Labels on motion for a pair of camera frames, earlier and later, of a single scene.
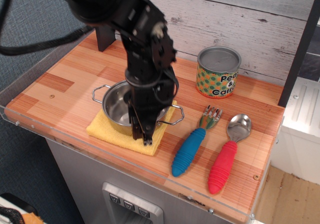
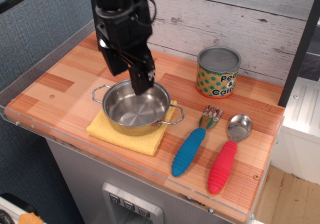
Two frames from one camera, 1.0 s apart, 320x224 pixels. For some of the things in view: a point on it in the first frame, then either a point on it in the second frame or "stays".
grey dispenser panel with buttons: x=124 y=208 stays
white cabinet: x=297 y=148 stays
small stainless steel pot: x=116 y=111 stays
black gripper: x=147 y=102 → x=128 y=35
